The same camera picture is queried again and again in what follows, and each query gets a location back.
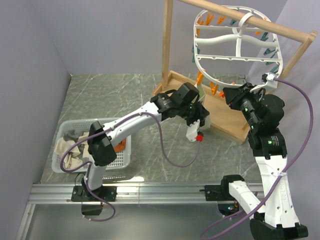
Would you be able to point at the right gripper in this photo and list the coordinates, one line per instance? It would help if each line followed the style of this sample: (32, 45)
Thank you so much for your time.
(248, 90)

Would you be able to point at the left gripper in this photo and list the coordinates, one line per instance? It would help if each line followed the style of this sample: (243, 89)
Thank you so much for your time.
(202, 113)

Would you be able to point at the pale green underwear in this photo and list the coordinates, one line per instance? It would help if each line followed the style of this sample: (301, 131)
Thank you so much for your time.
(207, 117)

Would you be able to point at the white oval clip hanger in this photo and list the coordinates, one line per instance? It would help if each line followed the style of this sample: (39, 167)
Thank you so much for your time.
(234, 45)

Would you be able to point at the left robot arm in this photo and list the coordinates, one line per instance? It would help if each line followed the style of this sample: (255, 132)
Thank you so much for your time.
(185, 102)

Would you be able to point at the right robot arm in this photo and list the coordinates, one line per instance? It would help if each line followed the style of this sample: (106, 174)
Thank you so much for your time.
(274, 217)

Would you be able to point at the wooden hanger rack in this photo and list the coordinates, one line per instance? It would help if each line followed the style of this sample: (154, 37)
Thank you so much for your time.
(225, 121)

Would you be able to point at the teal clothes peg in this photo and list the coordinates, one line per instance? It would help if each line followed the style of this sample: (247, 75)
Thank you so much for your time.
(268, 51)
(275, 68)
(193, 57)

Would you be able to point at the orange cloth in basket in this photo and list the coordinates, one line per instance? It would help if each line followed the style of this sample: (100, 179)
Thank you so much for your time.
(120, 146)

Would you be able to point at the white plastic laundry basket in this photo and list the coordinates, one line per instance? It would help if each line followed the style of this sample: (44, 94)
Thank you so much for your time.
(83, 125)

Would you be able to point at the grey cloth in basket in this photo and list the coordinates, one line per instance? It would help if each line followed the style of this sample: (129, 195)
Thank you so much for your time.
(71, 135)

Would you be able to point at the beige cloth in basket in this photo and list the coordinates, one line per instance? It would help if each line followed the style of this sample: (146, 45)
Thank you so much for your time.
(76, 156)

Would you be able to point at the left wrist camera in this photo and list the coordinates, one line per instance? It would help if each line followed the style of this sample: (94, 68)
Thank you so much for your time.
(193, 133)

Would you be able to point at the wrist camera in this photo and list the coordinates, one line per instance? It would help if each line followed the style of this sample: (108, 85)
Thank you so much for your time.
(193, 133)
(268, 81)

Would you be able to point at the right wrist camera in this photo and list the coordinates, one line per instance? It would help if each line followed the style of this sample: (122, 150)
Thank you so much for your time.
(268, 81)

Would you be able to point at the aluminium mounting rail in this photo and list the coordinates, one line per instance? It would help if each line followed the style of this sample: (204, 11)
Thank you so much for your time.
(127, 193)

